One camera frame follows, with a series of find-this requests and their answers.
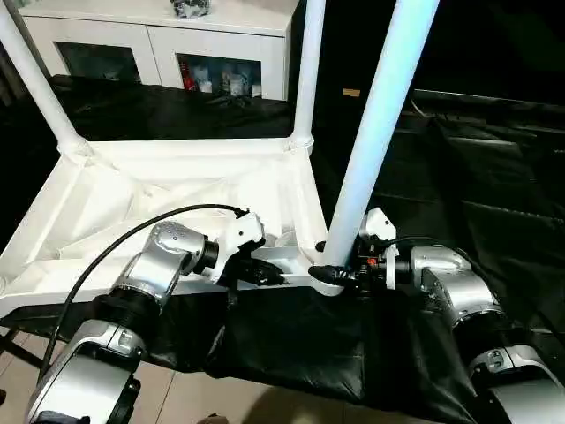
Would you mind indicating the white plastic table top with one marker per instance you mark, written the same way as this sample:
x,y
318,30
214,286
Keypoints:
x,y
132,185

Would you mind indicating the white plastic table leg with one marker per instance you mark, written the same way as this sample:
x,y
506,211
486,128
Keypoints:
x,y
380,124
40,88
307,71

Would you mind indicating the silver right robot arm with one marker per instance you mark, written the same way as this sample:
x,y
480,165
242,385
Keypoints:
x,y
459,287

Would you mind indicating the black mat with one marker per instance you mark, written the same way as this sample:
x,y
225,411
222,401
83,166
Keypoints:
x,y
477,221

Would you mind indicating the black robot left foot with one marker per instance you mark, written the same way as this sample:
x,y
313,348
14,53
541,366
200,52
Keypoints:
x,y
212,420

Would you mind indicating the white cabinet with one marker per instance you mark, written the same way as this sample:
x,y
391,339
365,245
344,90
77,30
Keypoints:
x,y
132,35

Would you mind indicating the large black furniture piece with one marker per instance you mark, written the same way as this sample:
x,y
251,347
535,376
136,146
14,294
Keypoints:
x,y
494,40

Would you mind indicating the dark glass bowl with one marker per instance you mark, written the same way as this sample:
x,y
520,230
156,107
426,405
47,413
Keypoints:
x,y
191,7

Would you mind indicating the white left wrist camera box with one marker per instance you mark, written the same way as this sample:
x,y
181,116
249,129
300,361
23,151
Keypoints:
x,y
237,234

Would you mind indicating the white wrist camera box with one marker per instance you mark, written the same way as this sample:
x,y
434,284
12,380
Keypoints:
x,y
237,234
380,230

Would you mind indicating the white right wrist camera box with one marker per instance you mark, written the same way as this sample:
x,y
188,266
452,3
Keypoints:
x,y
380,230

